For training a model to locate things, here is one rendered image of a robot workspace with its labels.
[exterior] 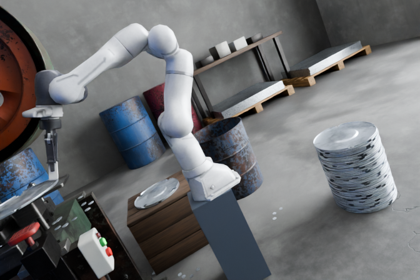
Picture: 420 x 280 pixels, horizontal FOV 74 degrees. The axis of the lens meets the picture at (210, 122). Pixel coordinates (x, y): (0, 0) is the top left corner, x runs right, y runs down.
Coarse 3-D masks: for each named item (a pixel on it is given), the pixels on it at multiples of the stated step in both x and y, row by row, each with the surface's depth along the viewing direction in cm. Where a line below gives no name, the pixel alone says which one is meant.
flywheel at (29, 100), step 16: (0, 32) 124; (16, 32) 129; (0, 48) 127; (16, 48) 126; (0, 64) 128; (16, 64) 130; (32, 64) 129; (0, 80) 128; (16, 80) 130; (32, 80) 129; (16, 96) 131; (32, 96) 130; (0, 112) 129; (16, 112) 130; (0, 128) 130; (16, 128) 129; (0, 144) 127
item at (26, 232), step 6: (36, 222) 76; (24, 228) 76; (30, 228) 73; (36, 228) 74; (18, 234) 73; (24, 234) 72; (30, 234) 72; (12, 240) 71; (18, 240) 71; (24, 240) 74; (30, 240) 74
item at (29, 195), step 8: (40, 184) 116; (48, 184) 108; (24, 192) 114; (32, 192) 103; (40, 192) 100; (8, 200) 112; (16, 200) 103; (24, 200) 98; (32, 200) 93; (0, 208) 105; (8, 208) 96; (16, 208) 93; (0, 216) 92
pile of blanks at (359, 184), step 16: (368, 144) 124; (320, 160) 140; (336, 160) 129; (352, 160) 127; (368, 160) 125; (384, 160) 130; (336, 176) 135; (352, 176) 128; (368, 176) 127; (384, 176) 131; (336, 192) 140; (352, 192) 132; (368, 192) 129; (384, 192) 129; (352, 208) 137; (368, 208) 133
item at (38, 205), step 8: (64, 176) 111; (56, 184) 102; (64, 184) 102; (48, 192) 99; (40, 200) 106; (24, 208) 99; (32, 208) 100; (40, 208) 103; (16, 216) 98; (24, 216) 99; (32, 216) 100; (40, 216) 101; (48, 216) 106; (24, 224) 99; (40, 224) 101; (48, 224) 103
